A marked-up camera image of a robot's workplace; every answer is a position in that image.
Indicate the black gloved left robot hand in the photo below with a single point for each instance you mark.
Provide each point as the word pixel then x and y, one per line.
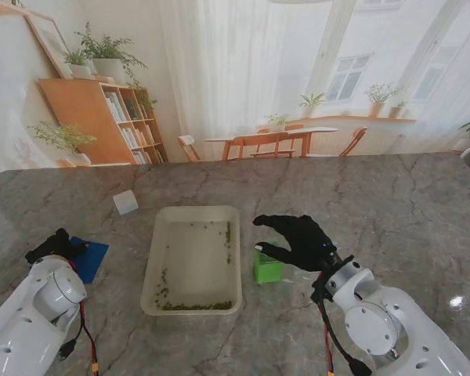
pixel 58 244

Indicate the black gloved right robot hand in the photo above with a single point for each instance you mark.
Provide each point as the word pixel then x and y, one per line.
pixel 305 243

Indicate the blue plastic scraper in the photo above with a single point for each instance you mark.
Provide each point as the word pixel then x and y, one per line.
pixel 92 258

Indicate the clear bottle with green base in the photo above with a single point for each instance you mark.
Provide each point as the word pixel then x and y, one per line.
pixel 268 270

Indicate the white square bottle cap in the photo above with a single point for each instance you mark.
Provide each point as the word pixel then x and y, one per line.
pixel 125 201

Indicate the cream plastic baking tray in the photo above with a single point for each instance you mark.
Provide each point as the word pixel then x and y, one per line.
pixel 196 266

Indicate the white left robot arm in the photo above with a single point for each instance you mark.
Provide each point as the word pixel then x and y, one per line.
pixel 31 313

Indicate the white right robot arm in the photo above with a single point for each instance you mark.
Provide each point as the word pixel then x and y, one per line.
pixel 391 325

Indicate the scattered green beans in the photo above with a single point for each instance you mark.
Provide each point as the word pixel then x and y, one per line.
pixel 203 306

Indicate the printed room backdrop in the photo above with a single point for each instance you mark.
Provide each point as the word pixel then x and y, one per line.
pixel 235 78

